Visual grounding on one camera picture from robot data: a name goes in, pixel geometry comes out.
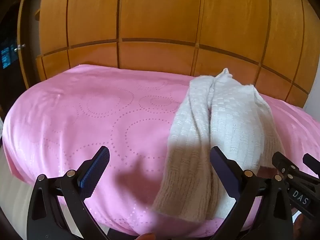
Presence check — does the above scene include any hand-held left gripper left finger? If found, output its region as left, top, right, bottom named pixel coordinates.
left=26, top=145, right=111, bottom=240

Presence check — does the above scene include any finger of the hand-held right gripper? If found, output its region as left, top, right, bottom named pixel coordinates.
left=302, top=153, right=320, bottom=176
left=272, top=151, right=304, bottom=183

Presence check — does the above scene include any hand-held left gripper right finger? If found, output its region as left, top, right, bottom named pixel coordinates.
left=210, top=146, right=293, bottom=240

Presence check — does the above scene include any wooden panelled wardrobe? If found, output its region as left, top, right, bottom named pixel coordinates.
left=36, top=0, right=320, bottom=108

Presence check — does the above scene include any pink dotted blanket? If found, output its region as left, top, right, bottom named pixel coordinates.
left=1, top=64, right=320, bottom=238

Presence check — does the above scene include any white knitted sweater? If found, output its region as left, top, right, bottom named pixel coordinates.
left=152, top=68, right=288, bottom=223

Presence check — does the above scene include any person's right hand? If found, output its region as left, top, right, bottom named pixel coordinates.
left=292, top=211, right=310, bottom=240

